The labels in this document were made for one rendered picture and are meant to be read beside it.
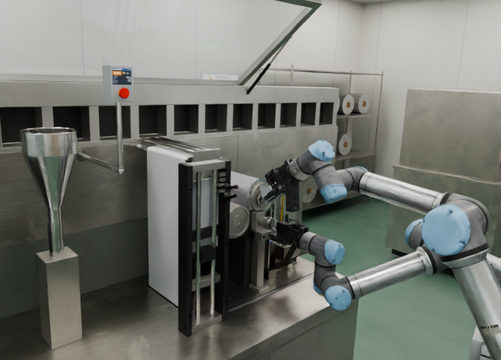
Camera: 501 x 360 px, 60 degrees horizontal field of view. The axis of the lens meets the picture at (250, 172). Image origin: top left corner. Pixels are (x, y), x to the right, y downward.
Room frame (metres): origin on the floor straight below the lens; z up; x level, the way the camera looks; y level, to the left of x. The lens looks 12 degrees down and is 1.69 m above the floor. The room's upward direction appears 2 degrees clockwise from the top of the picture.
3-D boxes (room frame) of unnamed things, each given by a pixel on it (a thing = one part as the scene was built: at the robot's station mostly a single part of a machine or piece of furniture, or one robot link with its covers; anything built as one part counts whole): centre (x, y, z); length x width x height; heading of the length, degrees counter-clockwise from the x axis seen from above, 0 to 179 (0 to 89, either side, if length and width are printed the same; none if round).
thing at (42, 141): (1.16, 0.55, 1.50); 0.14 x 0.14 x 0.06
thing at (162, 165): (1.46, 0.30, 1.17); 0.34 x 0.05 x 0.54; 43
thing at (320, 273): (1.40, -0.28, 1.01); 0.11 x 0.08 x 0.11; 7
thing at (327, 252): (1.42, -0.28, 1.11); 0.11 x 0.08 x 0.09; 43
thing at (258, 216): (1.52, -0.05, 1.05); 0.06 x 0.05 x 0.31; 43
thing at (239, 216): (1.59, 0.12, 1.17); 0.26 x 0.12 x 0.12; 43
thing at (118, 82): (1.22, 0.38, 1.66); 0.07 x 0.07 x 0.10; 43
